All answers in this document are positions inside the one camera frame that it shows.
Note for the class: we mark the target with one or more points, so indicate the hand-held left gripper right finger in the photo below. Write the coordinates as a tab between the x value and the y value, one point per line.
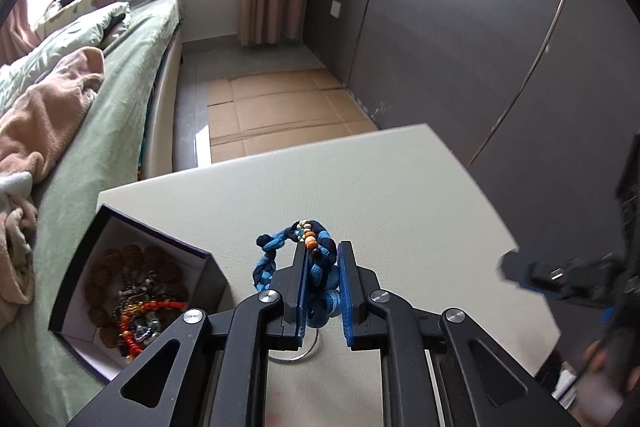
345	292

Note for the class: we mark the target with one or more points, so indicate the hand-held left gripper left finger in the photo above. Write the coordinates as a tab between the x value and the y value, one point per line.
301	287

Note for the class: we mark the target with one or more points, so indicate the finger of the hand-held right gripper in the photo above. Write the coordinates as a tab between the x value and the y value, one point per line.
540	274

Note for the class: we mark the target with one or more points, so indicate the black gift box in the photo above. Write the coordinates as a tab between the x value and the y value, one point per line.
212	287

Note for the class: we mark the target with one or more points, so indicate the person's right hand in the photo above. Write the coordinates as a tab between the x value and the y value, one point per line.
595	352

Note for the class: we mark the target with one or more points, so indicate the white table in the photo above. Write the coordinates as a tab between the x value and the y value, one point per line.
400	187

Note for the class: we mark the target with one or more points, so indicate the flattened cardboard sheet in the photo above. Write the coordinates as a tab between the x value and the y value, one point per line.
285	107

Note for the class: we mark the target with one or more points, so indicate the white framed bed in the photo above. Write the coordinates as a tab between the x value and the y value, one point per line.
162	132

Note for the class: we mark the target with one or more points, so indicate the green bedsheet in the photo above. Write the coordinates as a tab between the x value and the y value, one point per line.
100	157

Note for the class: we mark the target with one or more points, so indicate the dark grey wardrobe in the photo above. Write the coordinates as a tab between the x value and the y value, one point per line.
450	32

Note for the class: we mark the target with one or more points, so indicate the pink fleece blanket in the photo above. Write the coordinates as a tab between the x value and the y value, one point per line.
45	107

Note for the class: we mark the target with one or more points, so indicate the light green duvet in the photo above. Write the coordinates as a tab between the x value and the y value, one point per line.
60	32

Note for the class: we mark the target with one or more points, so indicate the white wall socket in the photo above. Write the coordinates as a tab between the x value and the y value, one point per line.
336	8

